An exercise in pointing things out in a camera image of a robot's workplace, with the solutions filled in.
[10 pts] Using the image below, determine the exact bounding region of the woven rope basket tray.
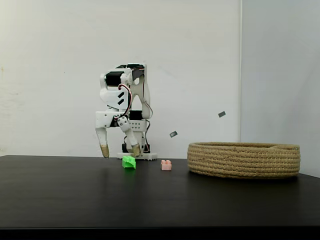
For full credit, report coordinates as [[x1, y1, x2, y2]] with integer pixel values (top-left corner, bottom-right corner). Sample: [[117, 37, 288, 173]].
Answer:
[[187, 141, 301, 179]]

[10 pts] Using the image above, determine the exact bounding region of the white wall cable duct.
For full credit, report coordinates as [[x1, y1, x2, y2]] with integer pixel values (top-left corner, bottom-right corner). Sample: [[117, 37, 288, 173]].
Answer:
[[239, 0, 244, 144]]

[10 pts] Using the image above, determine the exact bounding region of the red white black servo cable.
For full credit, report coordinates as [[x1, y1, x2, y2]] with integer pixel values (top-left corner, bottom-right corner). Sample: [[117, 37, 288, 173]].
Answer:
[[116, 84, 134, 119], [141, 74, 154, 119]]

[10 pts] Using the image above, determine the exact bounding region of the green lego block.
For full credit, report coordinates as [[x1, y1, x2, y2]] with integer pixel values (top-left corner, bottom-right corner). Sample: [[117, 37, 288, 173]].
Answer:
[[121, 155, 137, 170]]

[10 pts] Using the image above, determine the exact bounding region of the pink lego block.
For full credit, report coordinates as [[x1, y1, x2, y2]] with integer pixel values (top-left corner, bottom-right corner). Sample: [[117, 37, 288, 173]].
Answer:
[[160, 159, 173, 171]]

